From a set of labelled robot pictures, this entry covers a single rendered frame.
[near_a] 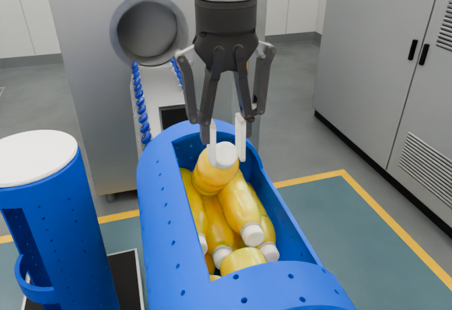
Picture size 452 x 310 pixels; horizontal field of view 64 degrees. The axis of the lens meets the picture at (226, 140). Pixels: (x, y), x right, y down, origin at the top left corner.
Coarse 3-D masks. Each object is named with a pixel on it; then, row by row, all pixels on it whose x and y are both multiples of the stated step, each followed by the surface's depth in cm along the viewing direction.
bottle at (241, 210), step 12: (240, 180) 74; (228, 192) 71; (240, 192) 70; (228, 204) 69; (240, 204) 68; (252, 204) 68; (228, 216) 68; (240, 216) 66; (252, 216) 66; (240, 228) 66
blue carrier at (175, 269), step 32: (192, 128) 74; (224, 128) 76; (160, 160) 69; (192, 160) 82; (256, 160) 82; (160, 192) 62; (256, 192) 85; (160, 224) 57; (192, 224) 52; (288, 224) 70; (160, 256) 53; (192, 256) 48; (288, 256) 70; (160, 288) 49; (192, 288) 44; (224, 288) 42; (256, 288) 42; (288, 288) 42; (320, 288) 43
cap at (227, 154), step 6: (222, 144) 55; (228, 144) 55; (216, 150) 54; (222, 150) 55; (228, 150) 55; (234, 150) 55; (216, 156) 54; (222, 156) 54; (228, 156) 54; (234, 156) 55; (216, 162) 54; (222, 162) 54; (228, 162) 54; (234, 162) 54
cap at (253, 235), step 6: (246, 228) 65; (252, 228) 64; (258, 228) 65; (246, 234) 64; (252, 234) 64; (258, 234) 64; (246, 240) 64; (252, 240) 65; (258, 240) 65; (252, 246) 65
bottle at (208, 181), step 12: (216, 144) 59; (204, 156) 58; (204, 168) 58; (216, 168) 57; (228, 168) 56; (192, 180) 70; (204, 180) 60; (216, 180) 58; (228, 180) 59; (204, 192) 69; (216, 192) 68
